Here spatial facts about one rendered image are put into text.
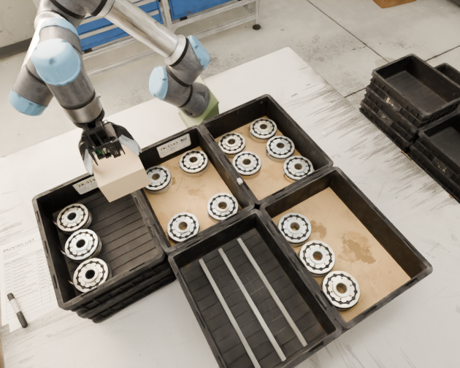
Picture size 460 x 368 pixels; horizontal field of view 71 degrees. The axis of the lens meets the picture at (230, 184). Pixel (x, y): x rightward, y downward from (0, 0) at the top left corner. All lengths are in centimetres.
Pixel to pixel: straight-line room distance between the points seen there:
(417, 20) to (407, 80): 163
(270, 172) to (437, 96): 126
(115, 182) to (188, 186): 35
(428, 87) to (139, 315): 188
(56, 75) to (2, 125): 246
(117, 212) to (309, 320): 70
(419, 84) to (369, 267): 138
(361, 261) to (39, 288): 106
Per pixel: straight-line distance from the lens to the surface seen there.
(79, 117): 74
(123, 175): 87
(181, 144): 121
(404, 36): 352
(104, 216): 119
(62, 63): 67
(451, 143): 213
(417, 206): 139
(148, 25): 119
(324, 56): 311
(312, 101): 162
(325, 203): 113
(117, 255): 110
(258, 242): 104
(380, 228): 107
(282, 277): 101
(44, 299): 131
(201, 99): 138
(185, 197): 114
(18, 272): 140
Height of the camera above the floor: 179
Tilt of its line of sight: 57 degrees down
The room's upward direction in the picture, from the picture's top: 5 degrees counter-clockwise
